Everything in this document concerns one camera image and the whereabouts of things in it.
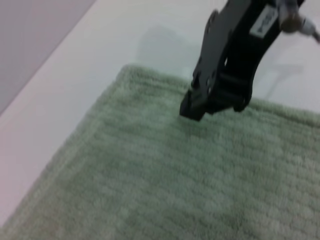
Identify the light green ribbed towel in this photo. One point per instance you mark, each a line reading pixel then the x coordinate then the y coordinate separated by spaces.
pixel 162 175

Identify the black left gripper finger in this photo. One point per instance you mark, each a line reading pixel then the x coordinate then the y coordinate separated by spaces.
pixel 225 62

